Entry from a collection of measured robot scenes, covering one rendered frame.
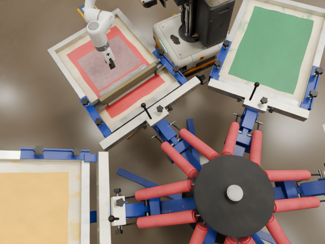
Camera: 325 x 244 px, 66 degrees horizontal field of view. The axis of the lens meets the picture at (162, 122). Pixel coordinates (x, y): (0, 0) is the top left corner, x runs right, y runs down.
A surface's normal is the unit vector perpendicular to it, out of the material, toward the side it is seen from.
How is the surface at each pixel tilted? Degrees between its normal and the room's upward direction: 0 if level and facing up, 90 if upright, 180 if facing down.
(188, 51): 0
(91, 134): 0
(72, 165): 32
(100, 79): 0
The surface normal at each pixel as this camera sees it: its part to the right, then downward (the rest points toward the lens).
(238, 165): -0.07, -0.37
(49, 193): 0.47, -0.38
